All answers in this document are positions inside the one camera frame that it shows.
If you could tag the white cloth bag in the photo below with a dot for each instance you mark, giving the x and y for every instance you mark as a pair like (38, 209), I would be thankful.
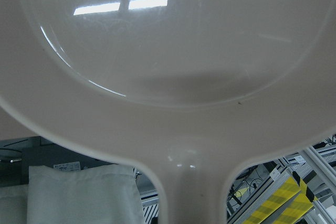
(104, 194)

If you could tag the beige plastic dustpan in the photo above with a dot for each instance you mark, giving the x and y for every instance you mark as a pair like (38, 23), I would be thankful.
(189, 91)

